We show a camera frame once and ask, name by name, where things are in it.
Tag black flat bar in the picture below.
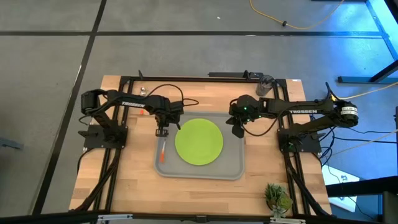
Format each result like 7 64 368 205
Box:
207 71 265 80

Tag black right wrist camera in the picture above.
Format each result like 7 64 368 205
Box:
237 94 258 110

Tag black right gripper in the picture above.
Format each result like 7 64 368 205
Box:
225 94 262 139

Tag orange-handled fork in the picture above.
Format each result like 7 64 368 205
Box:
159 138 168 164

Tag blue thin cable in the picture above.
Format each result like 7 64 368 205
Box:
310 114 398 167

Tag green round plate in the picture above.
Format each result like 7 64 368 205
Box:
174 118 224 167

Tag white printed paper sheet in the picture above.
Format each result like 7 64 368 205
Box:
321 164 361 213

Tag dark desk frame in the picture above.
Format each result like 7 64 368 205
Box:
310 0 398 85

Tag black left camera cable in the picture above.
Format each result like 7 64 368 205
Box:
145 83 200 108

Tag silver metal bracket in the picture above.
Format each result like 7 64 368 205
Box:
97 213 134 223
269 217 307 224

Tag black aluminium table frame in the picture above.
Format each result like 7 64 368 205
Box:
92 73 331 219

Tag beige floor cable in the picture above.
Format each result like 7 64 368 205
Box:
328 128 398 157
338 81 398 101

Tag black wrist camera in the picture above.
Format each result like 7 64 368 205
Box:
169 100 185 114
237 94 258 110

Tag black right camera cable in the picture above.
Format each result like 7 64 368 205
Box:
229 98 290 138

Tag black camera cable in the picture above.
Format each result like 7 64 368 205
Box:
229 98 290 138
145 83 200 108

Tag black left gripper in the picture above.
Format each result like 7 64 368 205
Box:
153 100 185 138

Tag grey plastic tray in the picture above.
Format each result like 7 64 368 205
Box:
154 111 247 182

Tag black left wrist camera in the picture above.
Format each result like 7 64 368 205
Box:
169 100 185 114

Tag yellow floor cable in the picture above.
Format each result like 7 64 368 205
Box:
249 0 345 31

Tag orange-handled spoon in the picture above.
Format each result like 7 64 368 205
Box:
139 86 148 116

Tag black cable bundle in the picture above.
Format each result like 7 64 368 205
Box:
285 151 331 218
72 147 123 213

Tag small succulent plant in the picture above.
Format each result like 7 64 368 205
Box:
264 182 294 219

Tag grey translucent cup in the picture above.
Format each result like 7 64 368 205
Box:
255 74 277 98

